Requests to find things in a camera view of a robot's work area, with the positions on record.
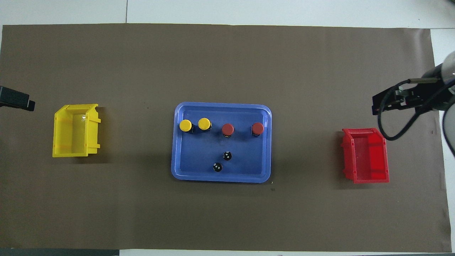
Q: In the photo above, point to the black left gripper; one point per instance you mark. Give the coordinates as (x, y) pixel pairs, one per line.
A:
(12, 96)

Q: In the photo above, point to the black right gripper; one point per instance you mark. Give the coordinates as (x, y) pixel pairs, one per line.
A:
(416, 96)

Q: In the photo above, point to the red push button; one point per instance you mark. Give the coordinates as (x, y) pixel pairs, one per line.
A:
(227, 129)
(257, 128)

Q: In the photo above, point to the yellow push button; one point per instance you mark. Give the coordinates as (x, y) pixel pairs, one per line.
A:
(186, 125)
(204, 123)

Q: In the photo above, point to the yellow plastic bin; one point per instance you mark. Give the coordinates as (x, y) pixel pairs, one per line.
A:
(71, 135)

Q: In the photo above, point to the red plastic bin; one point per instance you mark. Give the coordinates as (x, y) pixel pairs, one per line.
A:
(369, 156)

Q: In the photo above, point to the brown paper mat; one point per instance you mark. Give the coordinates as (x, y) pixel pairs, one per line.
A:
(227, 53)

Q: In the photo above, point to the black cylinder capacitor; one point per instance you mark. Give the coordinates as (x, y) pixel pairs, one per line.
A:
(227, 155)
(217, 167)

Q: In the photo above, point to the blue plastic tray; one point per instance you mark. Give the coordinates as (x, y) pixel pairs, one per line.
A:
(199, 160)

